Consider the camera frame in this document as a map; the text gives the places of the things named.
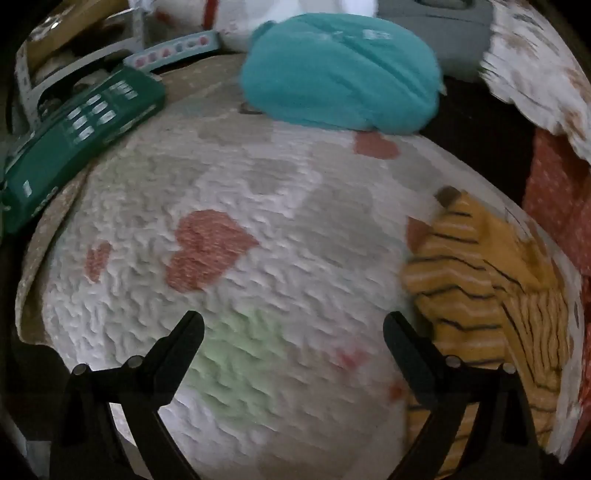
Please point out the pastel lettered band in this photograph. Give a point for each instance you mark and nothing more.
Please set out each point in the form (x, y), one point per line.
(171, 53)

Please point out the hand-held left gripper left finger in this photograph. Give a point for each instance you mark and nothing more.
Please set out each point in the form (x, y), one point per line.
(181, 342)

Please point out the green box with white labels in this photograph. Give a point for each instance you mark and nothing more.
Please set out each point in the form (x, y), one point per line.
(78, 143)

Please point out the yellow striped small garment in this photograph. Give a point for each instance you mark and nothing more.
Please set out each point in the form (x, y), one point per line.
(480, 286)

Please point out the white brown-patterned cloth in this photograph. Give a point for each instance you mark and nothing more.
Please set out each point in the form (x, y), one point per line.
(540, 55)

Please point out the white heart-printed blanket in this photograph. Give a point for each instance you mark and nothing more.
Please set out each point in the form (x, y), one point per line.
(286, 221)

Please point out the white plush toy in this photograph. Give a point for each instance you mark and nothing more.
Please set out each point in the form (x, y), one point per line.
(184, 18)

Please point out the beige dotted mat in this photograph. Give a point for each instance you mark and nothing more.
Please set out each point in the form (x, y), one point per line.
(46, 230)

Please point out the cardboard box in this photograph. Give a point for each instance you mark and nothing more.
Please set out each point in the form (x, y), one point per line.
(69, 23)

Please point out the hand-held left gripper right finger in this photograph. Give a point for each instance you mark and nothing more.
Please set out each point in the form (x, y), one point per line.
(407, 345)

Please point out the teal cloth bundle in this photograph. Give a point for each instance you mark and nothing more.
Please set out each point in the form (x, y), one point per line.
(341, 69)

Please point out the red white-dotted cloth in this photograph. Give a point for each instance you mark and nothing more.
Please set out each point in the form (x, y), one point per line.
(558, 194)

